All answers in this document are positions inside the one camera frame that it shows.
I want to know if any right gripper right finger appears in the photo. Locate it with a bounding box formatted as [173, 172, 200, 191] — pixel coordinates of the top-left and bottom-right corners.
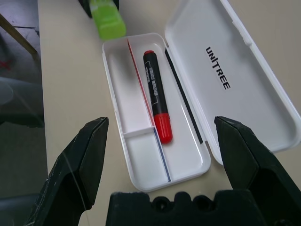
[214, 115, 301, 226]

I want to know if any black marker red cap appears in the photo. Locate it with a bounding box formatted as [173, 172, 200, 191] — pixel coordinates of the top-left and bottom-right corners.
[143, 50, 174, 145]

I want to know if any grey robot leg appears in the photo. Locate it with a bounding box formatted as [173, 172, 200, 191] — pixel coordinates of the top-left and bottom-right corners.
[0, 76, 45, 128]
[0, 193, 40, 226]

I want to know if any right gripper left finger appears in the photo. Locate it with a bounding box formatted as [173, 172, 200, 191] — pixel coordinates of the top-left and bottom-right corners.
[24, 117, 109, 226]

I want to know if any white pencil case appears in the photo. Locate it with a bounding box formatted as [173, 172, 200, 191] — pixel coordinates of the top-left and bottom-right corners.
[102, 0, 301, 192]

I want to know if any grey robot left leg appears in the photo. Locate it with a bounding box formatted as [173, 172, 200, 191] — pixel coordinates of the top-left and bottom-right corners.
[0, 76, 45, 128]

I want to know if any green highlighter pen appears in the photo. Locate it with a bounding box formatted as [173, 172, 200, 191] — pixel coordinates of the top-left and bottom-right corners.
[90, 0, 127, 40]

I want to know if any grey robot right leg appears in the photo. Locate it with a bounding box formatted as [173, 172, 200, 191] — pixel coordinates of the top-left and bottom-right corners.
[0, 193, 40, 226]

